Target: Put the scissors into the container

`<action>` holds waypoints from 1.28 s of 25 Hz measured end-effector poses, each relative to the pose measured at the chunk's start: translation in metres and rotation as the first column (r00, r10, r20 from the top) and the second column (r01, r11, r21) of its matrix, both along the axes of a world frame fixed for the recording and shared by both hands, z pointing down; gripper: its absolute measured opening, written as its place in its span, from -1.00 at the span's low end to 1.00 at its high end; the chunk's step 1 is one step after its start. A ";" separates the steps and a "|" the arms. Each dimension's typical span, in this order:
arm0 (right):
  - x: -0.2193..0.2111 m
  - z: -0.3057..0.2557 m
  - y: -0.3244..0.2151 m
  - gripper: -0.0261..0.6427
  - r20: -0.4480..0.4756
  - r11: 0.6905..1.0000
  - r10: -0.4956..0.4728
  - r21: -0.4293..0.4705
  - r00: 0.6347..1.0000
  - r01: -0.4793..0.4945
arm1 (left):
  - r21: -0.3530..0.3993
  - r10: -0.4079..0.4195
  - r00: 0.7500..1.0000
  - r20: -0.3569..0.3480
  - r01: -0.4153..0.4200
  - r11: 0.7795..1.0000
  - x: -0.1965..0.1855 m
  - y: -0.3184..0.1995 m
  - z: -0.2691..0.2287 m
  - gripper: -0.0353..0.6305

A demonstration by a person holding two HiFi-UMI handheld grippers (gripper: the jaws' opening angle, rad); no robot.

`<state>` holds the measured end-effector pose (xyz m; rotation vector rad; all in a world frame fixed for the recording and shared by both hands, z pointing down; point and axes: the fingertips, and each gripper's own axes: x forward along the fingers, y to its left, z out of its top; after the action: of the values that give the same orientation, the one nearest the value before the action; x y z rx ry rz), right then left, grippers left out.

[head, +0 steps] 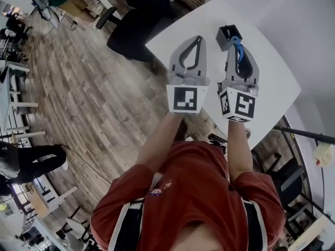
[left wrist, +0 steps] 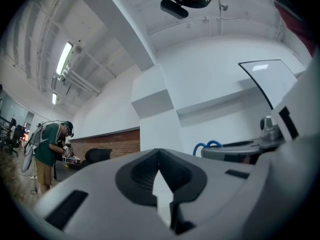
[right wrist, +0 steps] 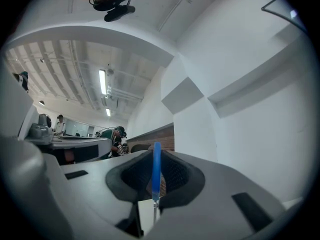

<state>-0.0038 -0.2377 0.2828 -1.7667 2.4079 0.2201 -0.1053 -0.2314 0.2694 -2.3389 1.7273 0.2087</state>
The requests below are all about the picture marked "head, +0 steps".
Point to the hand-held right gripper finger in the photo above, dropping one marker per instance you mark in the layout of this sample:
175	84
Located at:
255	73
230	64

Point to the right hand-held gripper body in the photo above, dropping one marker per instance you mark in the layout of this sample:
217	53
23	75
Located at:
243	106

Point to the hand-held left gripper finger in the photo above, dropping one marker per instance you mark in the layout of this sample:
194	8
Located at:
202	64
174	61

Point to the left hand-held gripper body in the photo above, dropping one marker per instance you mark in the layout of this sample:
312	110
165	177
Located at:
185	99

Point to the black pen holder box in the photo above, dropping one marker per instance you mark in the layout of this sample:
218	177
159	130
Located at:
225	39

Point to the person's left forearm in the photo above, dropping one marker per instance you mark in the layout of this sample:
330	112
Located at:
159	137

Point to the person's right forearm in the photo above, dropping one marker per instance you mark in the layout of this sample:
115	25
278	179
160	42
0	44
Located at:
238	150

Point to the black waist device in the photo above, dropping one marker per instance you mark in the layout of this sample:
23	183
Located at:
217	140

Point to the black office chair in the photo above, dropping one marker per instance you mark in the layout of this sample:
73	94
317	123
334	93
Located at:
131	35
290	182

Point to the black pole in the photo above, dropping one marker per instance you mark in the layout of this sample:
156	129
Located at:
301	132

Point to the person's red shirt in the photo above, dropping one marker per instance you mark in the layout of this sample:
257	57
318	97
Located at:
199	192

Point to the white desk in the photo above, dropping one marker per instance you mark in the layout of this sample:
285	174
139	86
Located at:
49	197
8	88

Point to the white chair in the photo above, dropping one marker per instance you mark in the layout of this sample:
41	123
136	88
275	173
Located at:
74	226

